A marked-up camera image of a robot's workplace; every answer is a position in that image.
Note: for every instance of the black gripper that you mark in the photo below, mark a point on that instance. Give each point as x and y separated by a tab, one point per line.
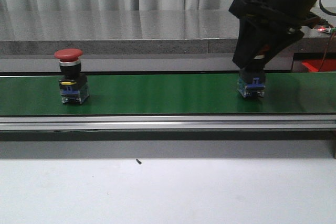
258	19

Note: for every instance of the red mushroom push button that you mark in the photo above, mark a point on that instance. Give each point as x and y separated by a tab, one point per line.
74	84
252	78

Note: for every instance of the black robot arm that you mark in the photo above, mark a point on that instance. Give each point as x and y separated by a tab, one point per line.
266	27

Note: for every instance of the green conveyor belt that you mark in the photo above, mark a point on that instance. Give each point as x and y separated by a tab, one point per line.
285	93

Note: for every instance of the small green circuit board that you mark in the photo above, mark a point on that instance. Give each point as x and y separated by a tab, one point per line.
325	27

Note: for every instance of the red plastic tray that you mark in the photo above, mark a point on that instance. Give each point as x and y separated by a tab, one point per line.
320	65

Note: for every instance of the grey stone counter slab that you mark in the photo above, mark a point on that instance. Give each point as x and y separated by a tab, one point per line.
125	32

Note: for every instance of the aluminium conveyor frame rail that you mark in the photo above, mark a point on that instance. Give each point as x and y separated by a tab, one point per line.
243	122

